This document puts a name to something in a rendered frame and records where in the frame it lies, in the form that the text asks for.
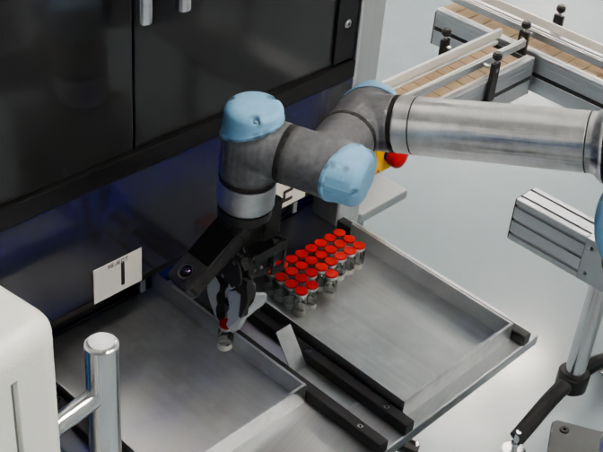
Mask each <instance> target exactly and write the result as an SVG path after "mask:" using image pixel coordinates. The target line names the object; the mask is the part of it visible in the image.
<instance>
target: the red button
mask: <svg viewBox="0 0 603 452"><path fill-rule="evenodd" d="M407 157H408V154H403V153H393V152H389V153H388V156H387V164H388V165H389V166H391V167H392V168H394V169H398V168H401V167H402V166H403V165H404V164H405V162H406V160H407Z"/></svg>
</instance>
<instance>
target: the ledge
mask: <svg viewBox="0 0 603 452"><path fill-rule="evenodd" d="M406 192H407V190H406V189H405V188H403V187H402V186H400V185H398V184H397V183H395V182H393V181H391V180H390V179H388V178H386V177H384V176H382V175H381V174H380V173H379V174H377V175H374V178H373V181H372V183H371V187H370V189H369V190H368V193H367V196H366V197H365V198H364V200H363V201H362V202H361V203H360V205H359V213H358V219H357V221H358V222H359V223H362V222H364V221H366V220H368V219H370V218H371V217H372V216H374V215H376V214H378V213H380V212H382V211H384V210H386V209H388V208H389V207H391V206H392V205H394V204H396V203H398V202H400V201H402V200H403V199H405V198H406Z"/></svg>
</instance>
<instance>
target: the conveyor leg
mask: <svg viewBox="0 0 603 452"><path fill-rule="evenodd" d="M602 317H603V292H601V291H599V290H597V289H595V288H594V287H592V286H589V288H588V292H587V295H586V298H585V301H584V304H583V308H582V311H581V316H580V319H579V323H578V325H577V329H576V332H575V335H574V338H573V341H572V347H571V350H570V353H569V356H568V360H567V362H566V366H565V372H566V373H567V374H568V375H569V376H571V377H574V378H581V377H583V376H584V375H585V372H586V369H587V366H588V363H589V360H590V355H591V352H592V349H593V345H594V343H595V340H596V337H597V333H598V330H599V326H600V322H601V319H602Z"/></svg>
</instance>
